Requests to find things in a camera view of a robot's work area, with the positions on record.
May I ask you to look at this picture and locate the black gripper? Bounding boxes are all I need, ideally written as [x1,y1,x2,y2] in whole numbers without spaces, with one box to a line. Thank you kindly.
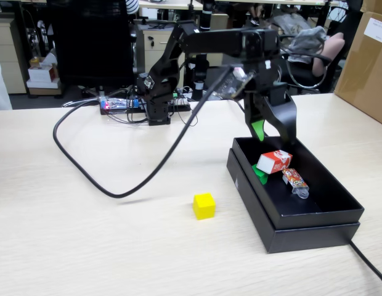
[244,58,298,146]

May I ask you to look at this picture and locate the red white patterned box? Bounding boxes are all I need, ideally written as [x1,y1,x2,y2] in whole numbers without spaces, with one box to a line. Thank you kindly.
[256,149,293,175]

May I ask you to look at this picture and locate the green cube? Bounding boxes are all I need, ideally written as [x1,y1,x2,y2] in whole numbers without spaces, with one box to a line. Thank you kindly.
[251,163,269,186]

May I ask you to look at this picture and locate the yellow cube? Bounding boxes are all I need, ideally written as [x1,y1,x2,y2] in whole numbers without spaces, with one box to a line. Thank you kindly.
[192,192,217,221]

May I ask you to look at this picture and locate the large brown cardboard box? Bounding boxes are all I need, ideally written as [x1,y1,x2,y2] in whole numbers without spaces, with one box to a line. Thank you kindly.
[334,10,382,128]

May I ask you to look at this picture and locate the black cardboard box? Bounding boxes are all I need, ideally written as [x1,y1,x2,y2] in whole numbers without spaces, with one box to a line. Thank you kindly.
[232,134,365,231]

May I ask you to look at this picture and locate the black open box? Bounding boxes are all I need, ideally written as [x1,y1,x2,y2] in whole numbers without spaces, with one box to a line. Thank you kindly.
[226,147,361,254]

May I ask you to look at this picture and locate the small brown cardboard box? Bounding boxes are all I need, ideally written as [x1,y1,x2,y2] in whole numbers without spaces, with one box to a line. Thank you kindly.
[362,0,382,13]

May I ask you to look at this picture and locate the flat white cardboard box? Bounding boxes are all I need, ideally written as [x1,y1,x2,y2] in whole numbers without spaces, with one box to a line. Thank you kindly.
[26,78,62,96]

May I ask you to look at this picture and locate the small white cardboard box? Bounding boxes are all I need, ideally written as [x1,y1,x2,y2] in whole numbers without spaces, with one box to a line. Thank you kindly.
[27,63,60,83]

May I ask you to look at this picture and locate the black chair chrome armrests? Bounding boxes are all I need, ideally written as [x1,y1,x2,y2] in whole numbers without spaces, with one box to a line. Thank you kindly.
[278,33,333,95]

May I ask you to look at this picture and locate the small orange wrapped packet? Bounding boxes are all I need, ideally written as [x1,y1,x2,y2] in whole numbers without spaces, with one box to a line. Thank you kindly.
[282,168,311,200]

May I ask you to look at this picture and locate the black pole stand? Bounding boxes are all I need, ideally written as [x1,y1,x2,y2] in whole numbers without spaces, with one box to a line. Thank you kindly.
[190,0,212,102]

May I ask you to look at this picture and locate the grey clothing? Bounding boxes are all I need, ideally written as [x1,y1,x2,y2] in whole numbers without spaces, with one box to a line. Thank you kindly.
[288,26,329,64]

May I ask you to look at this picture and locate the black board green connector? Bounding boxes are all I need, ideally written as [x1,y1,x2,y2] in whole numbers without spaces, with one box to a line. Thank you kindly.
[169,92,192,113]

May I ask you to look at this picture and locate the pink cushion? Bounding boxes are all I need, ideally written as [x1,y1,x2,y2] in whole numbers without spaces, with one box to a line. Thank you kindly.
[311,32,346,77]

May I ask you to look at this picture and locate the beige cabinet with key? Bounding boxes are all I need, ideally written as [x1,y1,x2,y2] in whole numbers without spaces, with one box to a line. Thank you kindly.
[143,29,185,90]

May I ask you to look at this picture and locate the robot controller circuit board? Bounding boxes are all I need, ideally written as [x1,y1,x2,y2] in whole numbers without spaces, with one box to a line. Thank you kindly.
[100,95,143,116]

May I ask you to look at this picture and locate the beige drawer cabinet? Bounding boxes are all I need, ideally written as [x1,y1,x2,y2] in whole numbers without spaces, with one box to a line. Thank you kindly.
[0,17,28,95]

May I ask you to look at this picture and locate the white fabric garment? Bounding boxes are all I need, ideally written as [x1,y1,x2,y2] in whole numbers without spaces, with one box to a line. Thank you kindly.
[0,49,12,111]

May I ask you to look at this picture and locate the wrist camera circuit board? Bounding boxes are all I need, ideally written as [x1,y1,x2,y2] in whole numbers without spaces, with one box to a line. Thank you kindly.
[215,66,256,100]

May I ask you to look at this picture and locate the thick black camera cable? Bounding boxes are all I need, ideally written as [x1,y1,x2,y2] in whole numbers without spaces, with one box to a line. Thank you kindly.
[52,66,234,200]

